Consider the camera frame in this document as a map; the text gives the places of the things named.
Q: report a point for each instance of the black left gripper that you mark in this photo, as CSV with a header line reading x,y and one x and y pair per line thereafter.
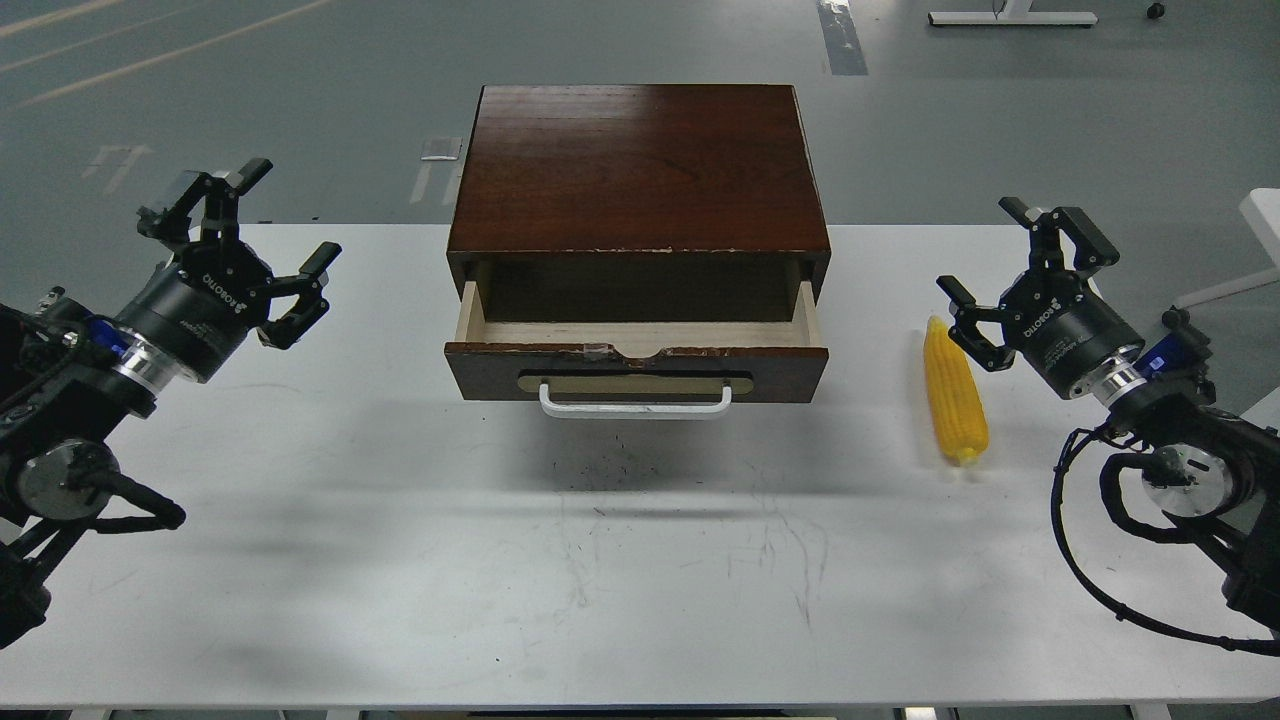
x,y
199,308

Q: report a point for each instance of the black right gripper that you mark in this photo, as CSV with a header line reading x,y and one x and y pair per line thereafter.
x,y
1050,314

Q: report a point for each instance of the yellow corn cob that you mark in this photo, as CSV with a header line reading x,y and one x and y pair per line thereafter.
x,y
958,417

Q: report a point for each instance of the wooden drawer with white handle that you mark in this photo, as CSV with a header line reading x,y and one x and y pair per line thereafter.
x,y
639,370

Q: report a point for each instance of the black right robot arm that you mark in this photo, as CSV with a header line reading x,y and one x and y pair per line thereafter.
x,y
1183,471

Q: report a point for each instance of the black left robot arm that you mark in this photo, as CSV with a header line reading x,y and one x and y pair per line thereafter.
x,y
70,376

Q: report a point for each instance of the white furniture at right edge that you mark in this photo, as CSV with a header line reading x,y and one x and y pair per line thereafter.
x,y
1244,271

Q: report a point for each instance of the white table leg base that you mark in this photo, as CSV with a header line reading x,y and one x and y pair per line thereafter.
x,y
1013,14

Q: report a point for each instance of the dark wooden cabinet box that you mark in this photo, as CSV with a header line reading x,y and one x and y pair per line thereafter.
x,y
590,170

